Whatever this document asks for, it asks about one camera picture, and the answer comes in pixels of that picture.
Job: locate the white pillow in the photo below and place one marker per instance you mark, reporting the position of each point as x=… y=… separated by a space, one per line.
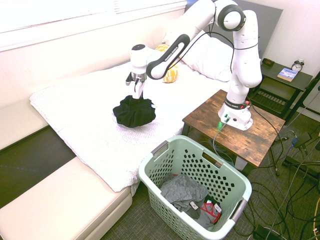
x=207 y=60

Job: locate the grey garment red trim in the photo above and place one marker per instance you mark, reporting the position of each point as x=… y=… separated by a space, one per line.
x=208 y=215

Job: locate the black camera tripod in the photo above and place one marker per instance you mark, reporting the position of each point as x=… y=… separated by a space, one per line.
x=303 y=100

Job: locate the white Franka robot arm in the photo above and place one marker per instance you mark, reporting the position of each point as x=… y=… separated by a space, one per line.
x=245 y=70

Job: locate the grey patterned shirt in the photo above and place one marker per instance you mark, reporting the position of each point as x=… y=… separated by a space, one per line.
x=183 y=190

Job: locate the black garment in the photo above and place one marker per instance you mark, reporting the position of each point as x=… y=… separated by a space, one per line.
x=135 y=113

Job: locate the white textured bedspread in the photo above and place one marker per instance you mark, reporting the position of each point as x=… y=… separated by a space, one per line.
x=100 y=130

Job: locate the grey bed headboard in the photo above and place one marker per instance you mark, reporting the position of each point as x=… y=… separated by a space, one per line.
x=270 y=25

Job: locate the rustic wooden side table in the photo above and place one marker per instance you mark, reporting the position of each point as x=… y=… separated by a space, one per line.
x=240 y=142

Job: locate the small black box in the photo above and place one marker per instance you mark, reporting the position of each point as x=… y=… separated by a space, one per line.
x=268 y=62

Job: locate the mint green laundry basket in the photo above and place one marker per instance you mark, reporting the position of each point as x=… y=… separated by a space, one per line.
x=175 y=220

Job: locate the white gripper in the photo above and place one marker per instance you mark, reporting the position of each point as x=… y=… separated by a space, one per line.
x=139 y=88

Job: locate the blue cover book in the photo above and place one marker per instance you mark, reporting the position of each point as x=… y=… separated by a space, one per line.
x=287 y=74

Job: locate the black nightstand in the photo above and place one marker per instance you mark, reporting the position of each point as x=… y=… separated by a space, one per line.
x=282 y=87

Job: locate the cream cushioned bench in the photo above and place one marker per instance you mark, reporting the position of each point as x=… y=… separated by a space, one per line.
x=62 y=205

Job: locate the black twin-bell alarm clock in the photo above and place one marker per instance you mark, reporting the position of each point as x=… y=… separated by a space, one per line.
x=297 y=66

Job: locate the yellow patterned bolster pillow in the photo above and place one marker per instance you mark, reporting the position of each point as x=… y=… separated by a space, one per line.
x=171 y=73

